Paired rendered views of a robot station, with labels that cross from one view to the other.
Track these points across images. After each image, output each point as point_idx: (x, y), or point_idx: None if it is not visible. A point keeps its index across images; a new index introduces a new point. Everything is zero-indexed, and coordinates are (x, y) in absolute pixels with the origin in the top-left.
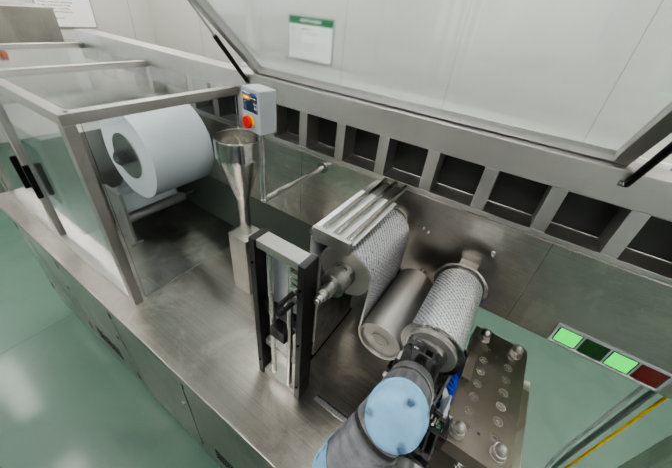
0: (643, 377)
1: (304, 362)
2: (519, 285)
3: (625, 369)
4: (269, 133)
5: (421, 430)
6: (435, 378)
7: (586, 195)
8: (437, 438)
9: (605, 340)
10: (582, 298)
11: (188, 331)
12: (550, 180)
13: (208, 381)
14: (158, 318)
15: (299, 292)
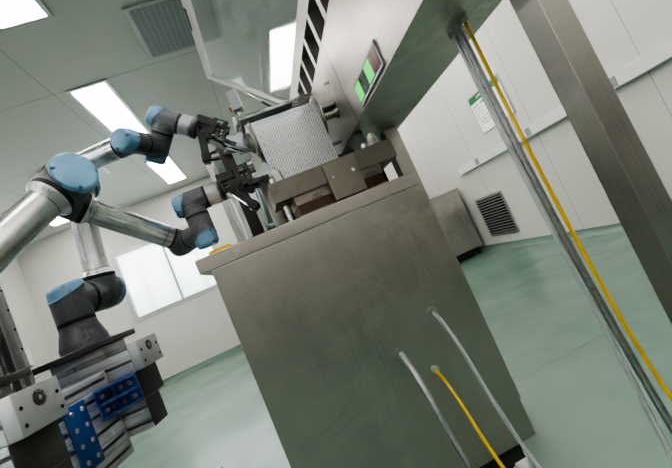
0: (374, 64)
1: (247, 210)
2: (340, 87)
3: (371, 72)
4: (237, 108)
5: (149, 108)
6: (210, 127)
7: (307, 6)
8: (233, 173)
9: (360, 66)
10: (341, 55)
11: None
12: (304, 17)
13: None
14: None
15: (216, 149)
